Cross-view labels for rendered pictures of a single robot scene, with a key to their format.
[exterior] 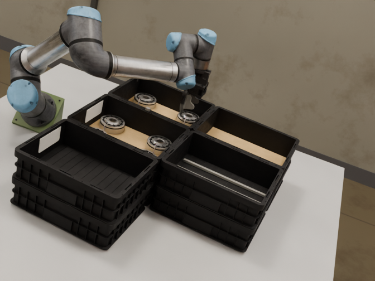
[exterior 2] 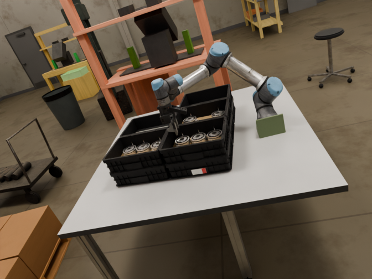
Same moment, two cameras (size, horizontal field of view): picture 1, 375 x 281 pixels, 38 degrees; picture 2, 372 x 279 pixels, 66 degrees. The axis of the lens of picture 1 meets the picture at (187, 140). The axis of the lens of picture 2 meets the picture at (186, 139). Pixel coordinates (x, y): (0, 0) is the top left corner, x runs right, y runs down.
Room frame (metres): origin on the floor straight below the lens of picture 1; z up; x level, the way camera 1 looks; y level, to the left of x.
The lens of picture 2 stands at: (3.70, 0.20, 1.71)
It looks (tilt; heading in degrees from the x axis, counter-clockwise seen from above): 27 degrees down; 184
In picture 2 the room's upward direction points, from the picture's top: 19 degrees counter-clockwise
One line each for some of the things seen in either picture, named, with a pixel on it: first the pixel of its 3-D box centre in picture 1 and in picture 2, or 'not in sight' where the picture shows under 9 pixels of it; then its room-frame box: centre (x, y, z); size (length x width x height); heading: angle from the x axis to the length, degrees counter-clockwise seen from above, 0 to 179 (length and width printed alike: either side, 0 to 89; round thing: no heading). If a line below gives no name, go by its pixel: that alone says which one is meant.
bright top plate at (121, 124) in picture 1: (112, 121); not in sight; (1.92, 0.32, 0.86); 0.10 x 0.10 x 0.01
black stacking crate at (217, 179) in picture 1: (220, 178); (151, 129); (1.71, -0.16, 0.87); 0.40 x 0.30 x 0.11; 75
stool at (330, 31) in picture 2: not in sight; (332, 55); (-0.09, 2.19, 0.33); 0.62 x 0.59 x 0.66; 179
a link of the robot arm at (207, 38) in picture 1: (204, 44); (159, 88); (2.04, 0.04, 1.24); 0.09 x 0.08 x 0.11; 119
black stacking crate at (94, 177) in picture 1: (86, 169); (206, 102); (1.53, 0.31, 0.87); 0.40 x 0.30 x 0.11; 75
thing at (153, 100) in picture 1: (145, 98); not in sight; (2.21, 0.24, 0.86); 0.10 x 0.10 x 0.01
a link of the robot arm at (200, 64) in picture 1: (200, 62); (163, 101); (2.04, 0.04, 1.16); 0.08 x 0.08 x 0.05
